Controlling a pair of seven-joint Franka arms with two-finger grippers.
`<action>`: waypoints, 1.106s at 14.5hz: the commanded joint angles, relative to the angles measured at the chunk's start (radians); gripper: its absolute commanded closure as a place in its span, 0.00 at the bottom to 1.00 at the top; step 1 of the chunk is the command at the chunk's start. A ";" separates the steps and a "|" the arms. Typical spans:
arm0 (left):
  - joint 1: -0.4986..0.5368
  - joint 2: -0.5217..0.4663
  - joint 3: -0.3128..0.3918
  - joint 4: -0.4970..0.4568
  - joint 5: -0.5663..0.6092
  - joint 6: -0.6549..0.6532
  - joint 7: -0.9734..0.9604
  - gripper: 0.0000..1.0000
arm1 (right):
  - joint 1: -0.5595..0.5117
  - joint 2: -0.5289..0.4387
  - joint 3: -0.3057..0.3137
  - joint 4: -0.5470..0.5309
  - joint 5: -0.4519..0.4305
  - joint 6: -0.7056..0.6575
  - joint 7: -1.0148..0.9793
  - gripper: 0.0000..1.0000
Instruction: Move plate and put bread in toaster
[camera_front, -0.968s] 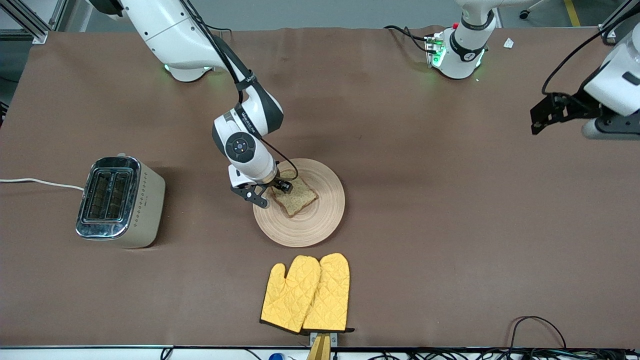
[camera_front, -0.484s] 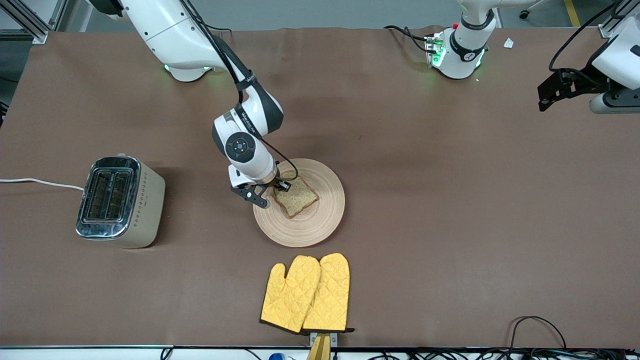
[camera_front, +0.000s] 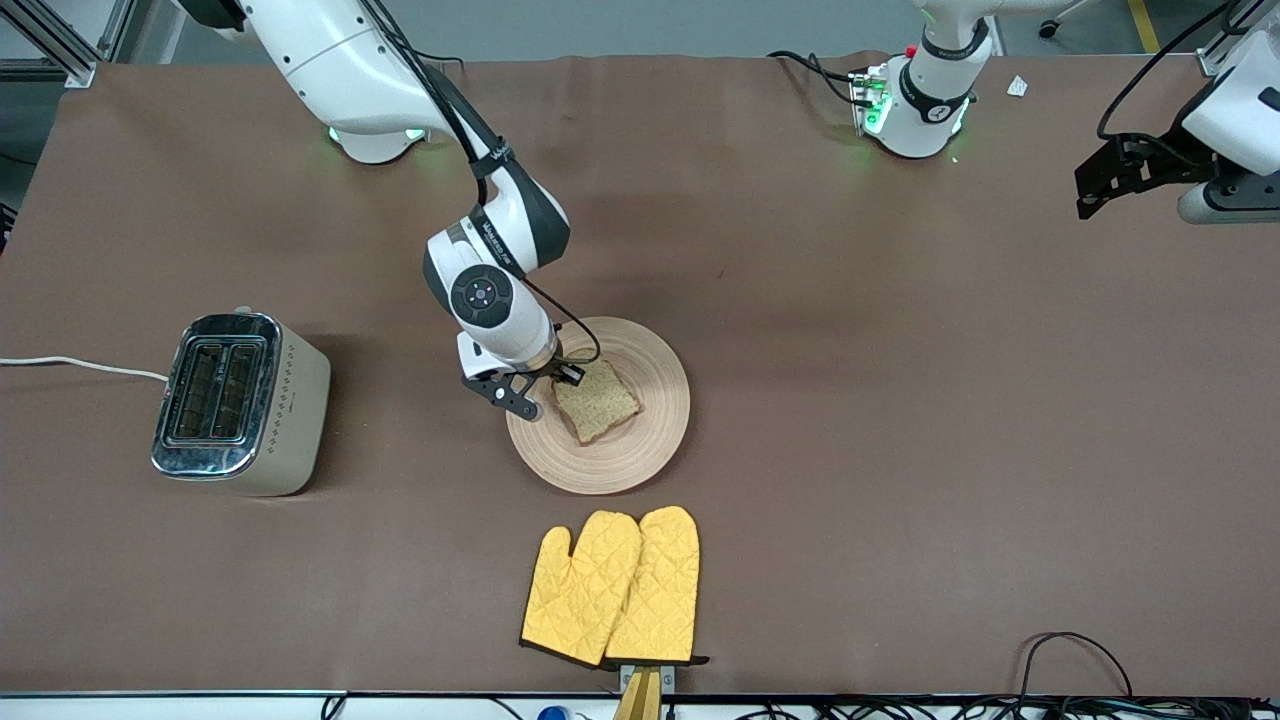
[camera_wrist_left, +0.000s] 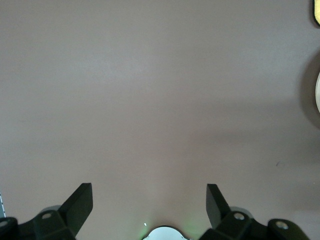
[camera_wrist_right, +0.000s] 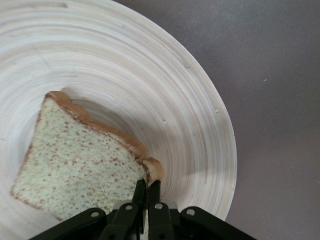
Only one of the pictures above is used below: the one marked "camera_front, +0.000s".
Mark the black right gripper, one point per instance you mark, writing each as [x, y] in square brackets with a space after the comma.
[553, 368]

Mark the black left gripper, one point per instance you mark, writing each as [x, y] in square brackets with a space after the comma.
[1181, 155]

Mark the brown bread slice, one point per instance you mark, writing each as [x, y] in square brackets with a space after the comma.
[600, 405]

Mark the round wooden plate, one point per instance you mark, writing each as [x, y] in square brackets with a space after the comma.
[620, 460]

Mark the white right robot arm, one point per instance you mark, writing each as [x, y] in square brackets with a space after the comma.
[330, 60]

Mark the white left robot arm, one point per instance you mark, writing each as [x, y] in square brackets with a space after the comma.
[930, 110]

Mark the chrome and beige toaster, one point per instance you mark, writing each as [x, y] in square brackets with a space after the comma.
[300, 420]

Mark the white paper scrap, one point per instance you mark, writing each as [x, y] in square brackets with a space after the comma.
[1018, 87]

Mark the black chair caster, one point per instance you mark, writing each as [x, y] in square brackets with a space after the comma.
[1049, 30]

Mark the yellow quilted oven mitt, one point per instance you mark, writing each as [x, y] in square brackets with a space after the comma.
[580, 600]
[660, 590]

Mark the aluminium frame profile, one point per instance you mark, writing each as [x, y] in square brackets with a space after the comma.
[75, 65]
[1215, 55]

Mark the small metal bracket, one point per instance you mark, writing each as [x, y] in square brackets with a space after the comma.
[668, 678]

